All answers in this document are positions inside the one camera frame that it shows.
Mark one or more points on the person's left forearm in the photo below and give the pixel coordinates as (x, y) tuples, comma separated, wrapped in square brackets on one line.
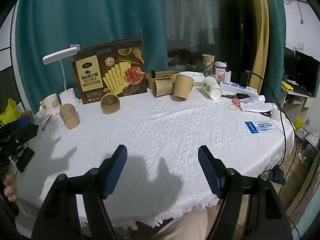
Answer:
[(8, 213)]

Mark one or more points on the yellow curtain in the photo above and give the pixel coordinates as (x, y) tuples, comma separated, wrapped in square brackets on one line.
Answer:
[(258, 30)]

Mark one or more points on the wide teal curtain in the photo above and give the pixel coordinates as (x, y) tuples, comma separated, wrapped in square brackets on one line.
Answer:
[(87, 12)]

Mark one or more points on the brown paper cup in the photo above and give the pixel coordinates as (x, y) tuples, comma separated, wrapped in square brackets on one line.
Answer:
[(163, 87), (68, 116), (110, 102), (183, 88), (174, 77)]

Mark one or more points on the black charger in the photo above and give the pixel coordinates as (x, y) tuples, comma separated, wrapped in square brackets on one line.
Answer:
[(244, 78)]

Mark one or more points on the small white box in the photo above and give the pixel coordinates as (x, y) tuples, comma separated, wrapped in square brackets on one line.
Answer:
[(227, 77)]

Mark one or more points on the tall tan paper cup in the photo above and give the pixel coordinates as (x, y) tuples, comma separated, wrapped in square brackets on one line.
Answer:
[(208, 62)]

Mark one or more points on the small yellow plastic bag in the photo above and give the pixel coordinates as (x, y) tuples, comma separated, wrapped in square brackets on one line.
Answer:
[(299, 122)]

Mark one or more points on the pen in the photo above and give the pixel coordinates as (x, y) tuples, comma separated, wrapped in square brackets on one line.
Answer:
[(46, 124)]

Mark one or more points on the black monitor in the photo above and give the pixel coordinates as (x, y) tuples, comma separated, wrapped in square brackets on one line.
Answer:
[(303, 72)]

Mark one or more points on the narrow teal curtain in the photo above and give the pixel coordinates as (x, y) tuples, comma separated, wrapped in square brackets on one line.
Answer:
[(275, 30)]

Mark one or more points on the white tube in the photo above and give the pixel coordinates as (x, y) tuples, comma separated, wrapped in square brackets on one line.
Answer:
[(253, 100)]

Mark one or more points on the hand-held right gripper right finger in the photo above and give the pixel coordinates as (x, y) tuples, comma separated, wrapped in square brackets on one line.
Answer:
[(209, 172)]

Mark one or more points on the brown cracker box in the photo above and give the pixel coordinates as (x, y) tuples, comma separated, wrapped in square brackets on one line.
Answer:
[(100, 80)]

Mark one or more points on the white desk lamp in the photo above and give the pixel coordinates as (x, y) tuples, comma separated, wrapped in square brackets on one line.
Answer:
[(58, 56)]

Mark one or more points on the brown paper bowl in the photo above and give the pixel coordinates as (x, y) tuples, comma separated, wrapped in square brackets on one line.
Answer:
[(161, 76)]

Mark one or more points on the white tissue pack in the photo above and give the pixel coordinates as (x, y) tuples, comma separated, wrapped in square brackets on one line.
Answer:
[(191, 77)]

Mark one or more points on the blue and white card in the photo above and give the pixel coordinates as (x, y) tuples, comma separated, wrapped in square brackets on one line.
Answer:
[(260, 127)]

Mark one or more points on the white floor power strip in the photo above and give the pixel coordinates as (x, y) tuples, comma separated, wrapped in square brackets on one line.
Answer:
[(301, 155)]

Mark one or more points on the pink egg-shaped sponge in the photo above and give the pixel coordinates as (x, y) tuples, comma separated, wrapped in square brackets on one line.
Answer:
[(236, 101)]

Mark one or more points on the rubber band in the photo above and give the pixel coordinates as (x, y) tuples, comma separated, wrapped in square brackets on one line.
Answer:
[(230, 106)]

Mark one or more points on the person's left hand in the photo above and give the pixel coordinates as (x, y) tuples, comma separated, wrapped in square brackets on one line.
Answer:
[(10, 187)]

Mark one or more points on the jar with pink label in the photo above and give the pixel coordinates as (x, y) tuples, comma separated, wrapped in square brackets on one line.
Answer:
[(220, 73)]

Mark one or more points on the person's leg in beige trousers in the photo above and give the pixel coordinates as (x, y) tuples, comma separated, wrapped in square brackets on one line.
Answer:
[(175, 226)]

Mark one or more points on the white side desk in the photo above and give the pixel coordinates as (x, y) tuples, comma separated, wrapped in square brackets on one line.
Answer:
[(295, 97)]

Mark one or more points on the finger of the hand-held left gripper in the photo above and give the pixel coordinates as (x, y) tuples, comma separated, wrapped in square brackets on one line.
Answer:
[(22, 121), (27, 132)]

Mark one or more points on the white appliance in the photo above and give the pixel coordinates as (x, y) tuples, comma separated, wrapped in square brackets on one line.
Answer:
[(312, 137)]

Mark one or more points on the white paper cup green print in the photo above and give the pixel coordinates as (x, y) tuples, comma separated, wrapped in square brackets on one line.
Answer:
[(210, 86)]

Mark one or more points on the black phone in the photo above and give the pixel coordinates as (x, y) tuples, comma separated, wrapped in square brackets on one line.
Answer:
[(25, 159)]

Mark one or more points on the white mug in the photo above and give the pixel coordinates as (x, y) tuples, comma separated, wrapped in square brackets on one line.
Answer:
[(51, 104)]

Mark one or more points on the hanging white clothes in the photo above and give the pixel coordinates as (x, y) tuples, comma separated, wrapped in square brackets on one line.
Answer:
[(190, 10)]

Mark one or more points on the white textured tablecloth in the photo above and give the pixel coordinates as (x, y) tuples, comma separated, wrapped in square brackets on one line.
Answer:
[(162, 130)]

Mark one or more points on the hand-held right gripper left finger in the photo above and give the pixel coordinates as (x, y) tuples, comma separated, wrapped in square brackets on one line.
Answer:
[(115, 172)]

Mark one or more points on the black key fob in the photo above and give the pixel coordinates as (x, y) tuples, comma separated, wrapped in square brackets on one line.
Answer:
[(241, 95)]

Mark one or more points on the yellow packet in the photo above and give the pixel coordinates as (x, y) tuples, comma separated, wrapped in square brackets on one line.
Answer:
[(287, 85)]

